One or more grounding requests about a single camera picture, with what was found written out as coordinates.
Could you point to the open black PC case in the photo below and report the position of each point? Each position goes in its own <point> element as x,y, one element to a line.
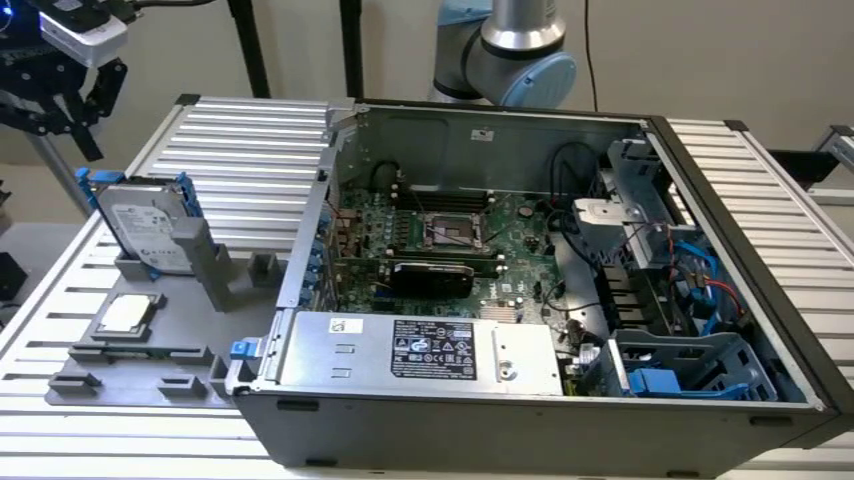
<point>467,435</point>

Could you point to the small black box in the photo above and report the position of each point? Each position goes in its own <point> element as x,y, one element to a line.
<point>9,277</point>

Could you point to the green RAM stick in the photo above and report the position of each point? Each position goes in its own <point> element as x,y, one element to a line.
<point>136,354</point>

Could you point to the black panel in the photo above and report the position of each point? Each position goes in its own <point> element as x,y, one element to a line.
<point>801,165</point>

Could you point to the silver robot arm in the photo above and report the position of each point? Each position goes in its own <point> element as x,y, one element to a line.
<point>520,35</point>

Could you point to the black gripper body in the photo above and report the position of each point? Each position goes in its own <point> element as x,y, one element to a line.
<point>33,70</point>

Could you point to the grey metal drive cage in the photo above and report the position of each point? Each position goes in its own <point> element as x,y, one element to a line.
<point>634,210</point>

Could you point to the green motherboard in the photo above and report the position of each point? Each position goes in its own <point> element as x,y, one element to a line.
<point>527,260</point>

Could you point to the CPU socket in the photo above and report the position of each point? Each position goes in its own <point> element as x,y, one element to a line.
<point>454,231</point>

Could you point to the silver power supply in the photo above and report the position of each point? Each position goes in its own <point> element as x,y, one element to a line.
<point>320,370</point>

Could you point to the empty blue disk carrier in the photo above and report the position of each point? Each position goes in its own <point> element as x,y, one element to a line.
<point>654,385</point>

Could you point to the black stand pole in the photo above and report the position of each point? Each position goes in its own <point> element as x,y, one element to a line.
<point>352,45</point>
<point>250,45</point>

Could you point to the blue case latch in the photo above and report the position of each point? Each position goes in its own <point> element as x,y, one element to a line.
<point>243,350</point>

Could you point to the silver CPU chip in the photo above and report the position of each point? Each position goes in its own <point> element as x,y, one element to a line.
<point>129,315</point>

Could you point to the silver chipset heatsink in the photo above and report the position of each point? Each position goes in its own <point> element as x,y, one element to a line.
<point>500,313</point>

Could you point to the aluminium frame table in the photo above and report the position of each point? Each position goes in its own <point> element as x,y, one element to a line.
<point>837,145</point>

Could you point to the dark object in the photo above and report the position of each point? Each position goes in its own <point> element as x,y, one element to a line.
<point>5,200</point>

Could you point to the blue drive bay cage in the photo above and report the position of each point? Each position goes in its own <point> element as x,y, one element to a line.
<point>707,350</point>

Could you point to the hard disk with blue carrier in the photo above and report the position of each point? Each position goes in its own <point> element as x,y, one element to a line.
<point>140,225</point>

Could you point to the grey metal pole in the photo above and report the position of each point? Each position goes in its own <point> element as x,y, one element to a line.
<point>63,180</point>

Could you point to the black graphics card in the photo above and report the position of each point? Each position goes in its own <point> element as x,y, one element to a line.
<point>430,282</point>

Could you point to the grey parts rack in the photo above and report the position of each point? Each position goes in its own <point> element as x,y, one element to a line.
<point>194,340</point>

